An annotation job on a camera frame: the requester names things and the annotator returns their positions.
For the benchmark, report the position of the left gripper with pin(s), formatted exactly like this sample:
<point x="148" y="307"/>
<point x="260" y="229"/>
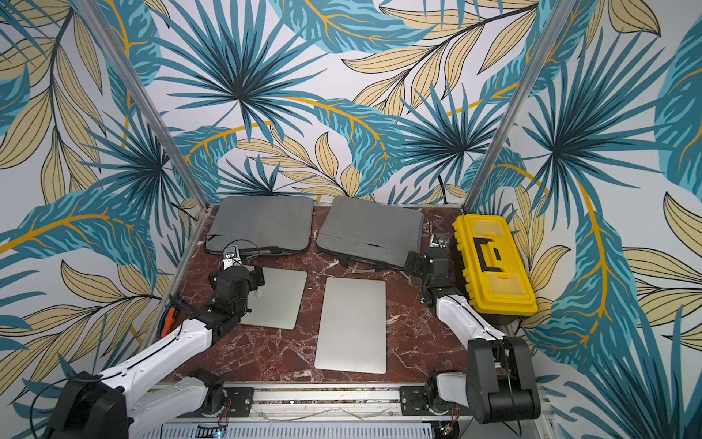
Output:
<point x="255" y="281"/>

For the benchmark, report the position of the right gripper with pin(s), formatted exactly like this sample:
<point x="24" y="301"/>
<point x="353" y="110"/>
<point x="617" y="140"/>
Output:
<point x="415" y="262"/>

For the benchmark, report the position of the silver laptop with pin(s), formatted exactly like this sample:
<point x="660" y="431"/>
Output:
<point x="277" y="303"/>
<point x="353" y="327"/>

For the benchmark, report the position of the grey laptop sleeve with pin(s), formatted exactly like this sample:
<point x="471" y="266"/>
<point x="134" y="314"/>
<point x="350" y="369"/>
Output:
<point x="367" y="232"/>

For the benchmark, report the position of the grey zippered laptop bag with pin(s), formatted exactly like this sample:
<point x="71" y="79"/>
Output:
<point x="261" y="225"/>

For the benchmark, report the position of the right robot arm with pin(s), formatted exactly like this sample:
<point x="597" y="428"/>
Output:
<point x="499" y="384"/>

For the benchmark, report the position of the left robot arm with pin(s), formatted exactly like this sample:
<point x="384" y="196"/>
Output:
<point x="118" y="402"/>

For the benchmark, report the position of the yellow black toolbox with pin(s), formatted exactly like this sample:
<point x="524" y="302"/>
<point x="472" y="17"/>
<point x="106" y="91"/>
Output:
<point x="496" y="280"/>

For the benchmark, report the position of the white ventilation grille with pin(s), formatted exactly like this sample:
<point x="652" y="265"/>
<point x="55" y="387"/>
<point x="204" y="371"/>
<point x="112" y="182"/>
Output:
<point x="295" y="430"/>

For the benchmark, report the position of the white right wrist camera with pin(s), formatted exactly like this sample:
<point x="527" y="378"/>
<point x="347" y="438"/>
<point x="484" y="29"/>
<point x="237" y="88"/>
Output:
<point x="439" y="240"/>

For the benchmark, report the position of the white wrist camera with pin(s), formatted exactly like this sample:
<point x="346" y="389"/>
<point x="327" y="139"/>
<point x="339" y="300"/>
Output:
<point x="439" y="240"/>
<point x="231" y="257"/>

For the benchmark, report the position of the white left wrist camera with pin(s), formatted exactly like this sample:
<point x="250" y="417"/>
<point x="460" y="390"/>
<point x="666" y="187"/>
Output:
<point x="231" y="257"/>

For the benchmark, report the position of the orange handled screwdriver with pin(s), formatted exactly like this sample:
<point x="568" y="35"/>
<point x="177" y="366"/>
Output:
<point x="167" y="321"/>

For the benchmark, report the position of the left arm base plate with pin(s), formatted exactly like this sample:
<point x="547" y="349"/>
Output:
<point x="229" y="402"/>

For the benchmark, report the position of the aluminium front rail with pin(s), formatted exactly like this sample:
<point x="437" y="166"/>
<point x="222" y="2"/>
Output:
<point x="277" y="402"/>

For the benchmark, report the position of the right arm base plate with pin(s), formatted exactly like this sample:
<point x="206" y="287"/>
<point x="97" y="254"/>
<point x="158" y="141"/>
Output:
<point x="419" y="400"/>

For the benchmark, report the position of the left aluminium frame post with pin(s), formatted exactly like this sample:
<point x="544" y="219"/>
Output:
<point x="99" y="26"/>

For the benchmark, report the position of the aluminium frame post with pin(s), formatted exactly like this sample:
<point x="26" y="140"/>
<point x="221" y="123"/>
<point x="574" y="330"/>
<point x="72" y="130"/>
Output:
<point x="99" y="26"/>
<point x="547" y="40"/>

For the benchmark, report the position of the right aluminium frame post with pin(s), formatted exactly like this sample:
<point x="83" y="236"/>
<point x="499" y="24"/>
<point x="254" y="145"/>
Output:
<point x="547" y="40"/>

